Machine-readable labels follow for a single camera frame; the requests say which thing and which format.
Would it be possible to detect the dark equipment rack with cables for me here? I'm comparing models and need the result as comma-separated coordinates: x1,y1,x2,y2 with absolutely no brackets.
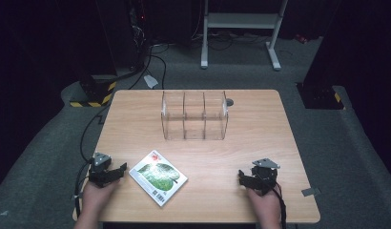
128,0,154,73

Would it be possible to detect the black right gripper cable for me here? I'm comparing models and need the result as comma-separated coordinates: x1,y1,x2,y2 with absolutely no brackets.
273,182,288,229

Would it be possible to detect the black yellow striped column base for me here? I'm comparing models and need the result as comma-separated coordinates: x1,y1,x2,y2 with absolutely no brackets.
296,82,346,111
69,73,117,109

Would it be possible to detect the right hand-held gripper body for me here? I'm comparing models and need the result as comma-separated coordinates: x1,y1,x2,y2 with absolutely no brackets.
249,157,281,196

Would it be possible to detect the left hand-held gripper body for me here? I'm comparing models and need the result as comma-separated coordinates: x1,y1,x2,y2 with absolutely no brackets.
88,152,115,188

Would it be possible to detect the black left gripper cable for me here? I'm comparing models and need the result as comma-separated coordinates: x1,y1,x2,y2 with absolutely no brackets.
73,160,93,219

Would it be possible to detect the white book with green leaf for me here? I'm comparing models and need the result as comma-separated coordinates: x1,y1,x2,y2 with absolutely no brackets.
128,149,189,208

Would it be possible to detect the small red object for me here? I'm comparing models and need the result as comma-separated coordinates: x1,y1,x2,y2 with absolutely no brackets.
294,33,310,45

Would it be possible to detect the clear acrylic divided organiser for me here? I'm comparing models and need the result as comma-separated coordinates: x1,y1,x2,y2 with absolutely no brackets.
160,90,230,141

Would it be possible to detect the white metal stand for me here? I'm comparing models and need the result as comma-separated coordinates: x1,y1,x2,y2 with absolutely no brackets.
200,0,289,72

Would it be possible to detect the black floor cable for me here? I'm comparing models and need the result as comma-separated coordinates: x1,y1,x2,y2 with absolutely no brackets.
79,44,169,163

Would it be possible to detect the grey floor plate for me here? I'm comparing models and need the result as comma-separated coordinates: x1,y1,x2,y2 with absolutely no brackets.
143,73,159,90

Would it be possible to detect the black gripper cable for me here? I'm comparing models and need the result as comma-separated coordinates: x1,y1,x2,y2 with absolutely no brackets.
73,160,93,219
273,182,288,229

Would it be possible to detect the person's left hand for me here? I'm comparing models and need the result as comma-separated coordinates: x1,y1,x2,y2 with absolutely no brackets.
81,178,121,221

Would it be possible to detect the person's right hand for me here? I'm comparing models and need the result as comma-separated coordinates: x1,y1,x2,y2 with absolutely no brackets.
246,185,283,224

